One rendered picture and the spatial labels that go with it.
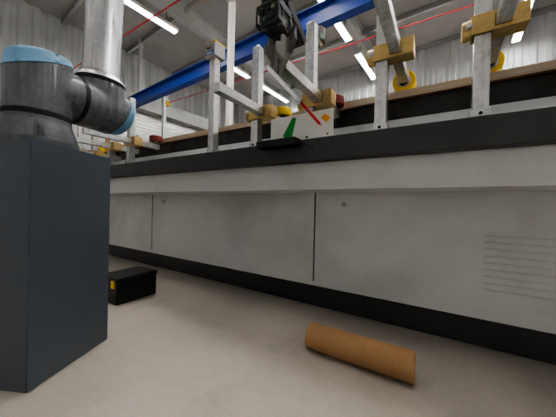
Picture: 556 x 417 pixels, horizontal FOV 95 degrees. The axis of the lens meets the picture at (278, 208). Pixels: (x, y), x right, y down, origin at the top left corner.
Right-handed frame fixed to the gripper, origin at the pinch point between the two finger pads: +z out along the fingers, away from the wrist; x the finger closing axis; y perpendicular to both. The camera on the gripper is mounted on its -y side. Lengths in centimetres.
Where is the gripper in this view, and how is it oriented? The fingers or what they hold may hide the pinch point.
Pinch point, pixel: (280, 70)
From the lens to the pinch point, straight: 79.0
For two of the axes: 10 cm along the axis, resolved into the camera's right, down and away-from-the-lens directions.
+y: -5.4, -0.3, -8.4
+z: -0.4, 10.0, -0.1
